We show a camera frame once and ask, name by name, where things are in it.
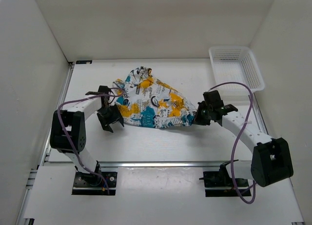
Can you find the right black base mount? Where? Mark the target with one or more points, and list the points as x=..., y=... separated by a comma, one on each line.
x=219, y=183

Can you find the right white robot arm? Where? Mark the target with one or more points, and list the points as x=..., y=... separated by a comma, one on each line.
x=271, y=160

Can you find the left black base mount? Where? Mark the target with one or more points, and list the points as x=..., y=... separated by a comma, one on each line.
x=89, y=184

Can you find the white perforated plastic basket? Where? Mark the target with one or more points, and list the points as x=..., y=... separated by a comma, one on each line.
x=235, y=64

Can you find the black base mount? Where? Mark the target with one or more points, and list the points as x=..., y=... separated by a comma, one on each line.
x=219, y=183
x=89, y=184

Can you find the small black label plate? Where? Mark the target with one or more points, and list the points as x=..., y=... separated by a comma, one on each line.
x=84, y=62

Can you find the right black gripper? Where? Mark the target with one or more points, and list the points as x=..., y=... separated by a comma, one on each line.
x=198, y=120

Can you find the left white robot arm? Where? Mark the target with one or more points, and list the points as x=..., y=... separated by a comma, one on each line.
x=68, y=131

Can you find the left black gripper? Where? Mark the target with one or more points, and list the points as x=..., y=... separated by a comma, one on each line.
x=116, y=115

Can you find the white patterned printed shorts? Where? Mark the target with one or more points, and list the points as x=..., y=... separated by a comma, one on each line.
x=146, y=101

